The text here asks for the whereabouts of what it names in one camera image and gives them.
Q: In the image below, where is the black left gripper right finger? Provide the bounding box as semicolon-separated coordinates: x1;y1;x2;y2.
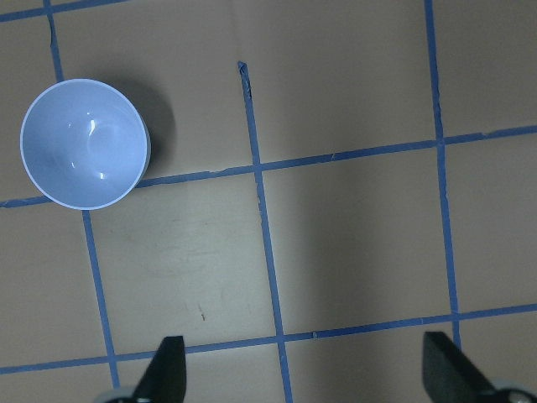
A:
421;332;497;403

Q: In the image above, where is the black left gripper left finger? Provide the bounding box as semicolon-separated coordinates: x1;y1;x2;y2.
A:
132;336;187;403

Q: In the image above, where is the blue bowl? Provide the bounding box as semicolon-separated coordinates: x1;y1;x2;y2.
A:
19;78;151;210

